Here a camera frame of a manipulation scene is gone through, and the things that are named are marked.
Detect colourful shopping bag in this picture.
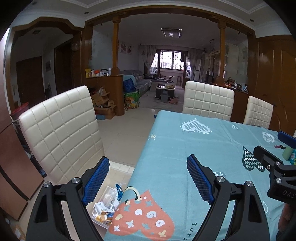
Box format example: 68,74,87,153
124,91,140,110

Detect wooden partition counter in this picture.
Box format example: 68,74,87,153
84,74,125,116

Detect barred window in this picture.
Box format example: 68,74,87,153
159,50,185,70

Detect red basket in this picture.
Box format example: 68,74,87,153
10,102,29,118

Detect cream quilted dining chair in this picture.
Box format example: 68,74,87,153
243,96,274,130
182,81,235,121
18,85,136,186

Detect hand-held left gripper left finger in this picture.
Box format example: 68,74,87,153
26,156,110,241

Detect dark wooden door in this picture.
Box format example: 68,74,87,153
16,57,44,107

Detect row of bottles and boxes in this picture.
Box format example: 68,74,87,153
85,68,111,77

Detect green thermos bottle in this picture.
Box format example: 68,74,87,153
282,146,294,161

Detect brown wooden double door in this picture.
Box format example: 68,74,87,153
257,39,296,135

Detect wall pictures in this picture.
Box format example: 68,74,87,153
119,42,134,55

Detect blue bag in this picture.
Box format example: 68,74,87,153
122,78,136,93

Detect pile of cardboard boxes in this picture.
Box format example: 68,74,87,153
90,89,117,120

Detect light blue printed tablecloth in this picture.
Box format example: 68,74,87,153
104,110,296,241

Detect white standing air conditioner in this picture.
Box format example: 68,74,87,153
194,60,201,81

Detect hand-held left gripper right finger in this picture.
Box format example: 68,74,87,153
186,155,270,241

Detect dark coffee table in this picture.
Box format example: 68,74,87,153
155,83,176,99

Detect brown wooden cabinet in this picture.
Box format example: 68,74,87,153
0,93,44,220

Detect rectangular ceiling lamp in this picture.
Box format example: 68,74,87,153
161,28,182,38

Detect person's right hand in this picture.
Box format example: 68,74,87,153
278,204,296,232

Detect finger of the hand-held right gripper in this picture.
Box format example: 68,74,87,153
253,146,284,178
278,131,296,149

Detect white plastic bin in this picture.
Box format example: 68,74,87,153
91,185,130,230

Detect grey sofa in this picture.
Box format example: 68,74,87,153
122,69,162,94

